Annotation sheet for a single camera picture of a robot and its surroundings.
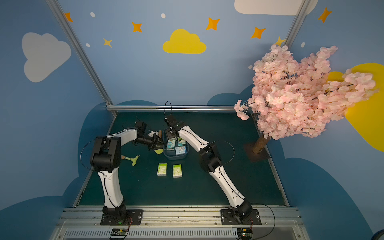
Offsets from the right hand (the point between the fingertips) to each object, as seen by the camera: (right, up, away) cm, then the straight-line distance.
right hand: (173, 131), depth 105 cm
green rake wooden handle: (-24, -18, -10) cm, 32 cm away
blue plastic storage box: (0, -15, -10) cm, 18 cm away
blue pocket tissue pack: (-1, -9, -5) cm, 10 cm away
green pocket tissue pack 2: (+5, -23, -16) cm, 29 cm away
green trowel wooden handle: (-8, -13, -7) cm, 17 cm away
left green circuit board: (-22, -49, -33) cm, 63 cm away
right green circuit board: (+40, -50, -32) cm, 71 cm away
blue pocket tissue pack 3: (+6, -8, -3) cm, 11 cm away
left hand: (-4, -8, -8) cm, 12 cm away
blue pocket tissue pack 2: (+6, -12, -6) cm, 15 cm away
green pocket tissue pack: (-5, -23, -16) cm, 28 cm away
